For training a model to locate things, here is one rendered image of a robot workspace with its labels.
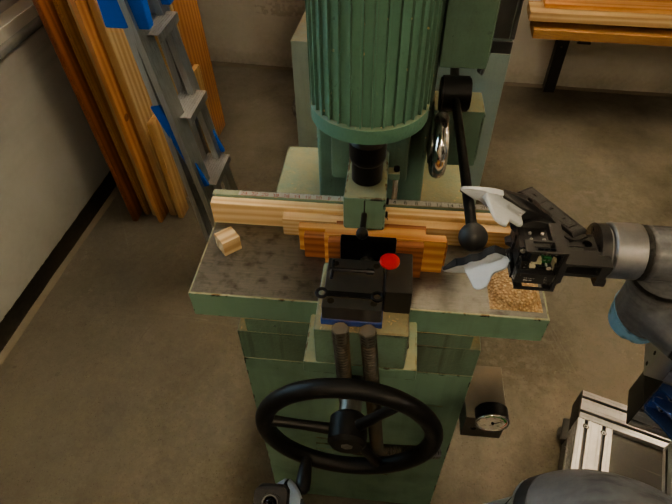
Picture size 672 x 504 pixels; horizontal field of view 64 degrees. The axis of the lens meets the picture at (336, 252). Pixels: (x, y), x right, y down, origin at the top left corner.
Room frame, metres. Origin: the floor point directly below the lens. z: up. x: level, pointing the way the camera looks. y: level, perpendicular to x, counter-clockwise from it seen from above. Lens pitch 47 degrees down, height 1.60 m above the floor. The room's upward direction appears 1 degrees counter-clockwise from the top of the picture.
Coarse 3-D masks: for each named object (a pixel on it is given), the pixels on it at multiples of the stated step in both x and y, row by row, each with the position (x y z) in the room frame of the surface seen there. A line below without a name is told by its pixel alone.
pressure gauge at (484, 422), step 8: (480, 408) 0.47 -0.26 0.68; (488, 408) 0.47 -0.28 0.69; (496, 408) 0.46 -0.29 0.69; (504, 408) 0.47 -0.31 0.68; (480, 416) 0.46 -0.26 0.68; (488, 416) 0.45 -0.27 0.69; (496, 416) 0.45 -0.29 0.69; (504, 416) 0.45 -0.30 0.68; (480, 424) 0.45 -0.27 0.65; (488, 424) 0.45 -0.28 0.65; (496, 424) 0.45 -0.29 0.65; (504, 424) 0.45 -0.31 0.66
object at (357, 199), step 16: (384, 176) 0.71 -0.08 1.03; (352, 192) 0.67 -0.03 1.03; (368, 192) 0.67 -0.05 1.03; (384, 192) 0.67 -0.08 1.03; (352, 208) 0.66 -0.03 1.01; (368, 208) 0.66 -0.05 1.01; (384, 208) 0.65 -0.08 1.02; (352, 224) 0.66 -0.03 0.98; (368, 224) 0.66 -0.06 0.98; (384, 224) 0.66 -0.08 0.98
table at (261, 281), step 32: (224, 224) 0.74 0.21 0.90; (224, 256) 0.66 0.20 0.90; (256, 256) 0.66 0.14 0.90; (288, 256) 0.66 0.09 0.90; (448, 256) 0.65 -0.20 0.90; (192, 288) 0.59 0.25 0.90; (224, 288) 0.59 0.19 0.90; (256, 288) 0.58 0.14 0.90; (288, 288) 0.58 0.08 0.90; (416, 288) 0.58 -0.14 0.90; (448, 288) 0.58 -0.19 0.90; (288, 320) 0.56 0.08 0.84; (416, 320) 0.53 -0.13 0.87; (448, 320) 0.53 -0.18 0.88; (480, 320) 0.52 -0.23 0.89; (512, 320) 0.51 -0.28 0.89; (544, 320) 0.51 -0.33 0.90; (416, 352) 0.47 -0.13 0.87
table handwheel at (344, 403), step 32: (288, 384) 0.39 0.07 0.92; (320, 384) 0.37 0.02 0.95; (352, 384) 0.37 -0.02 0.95; (256, 416) 0.38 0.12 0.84; (352, 416) 0.38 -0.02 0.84; (384, 416) 0.36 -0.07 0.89; (416, 416) 0.35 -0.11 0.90; (288, 448) 0.37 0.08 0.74; (352, 448) 0.34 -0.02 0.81; (416, 448) 0.36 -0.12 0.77
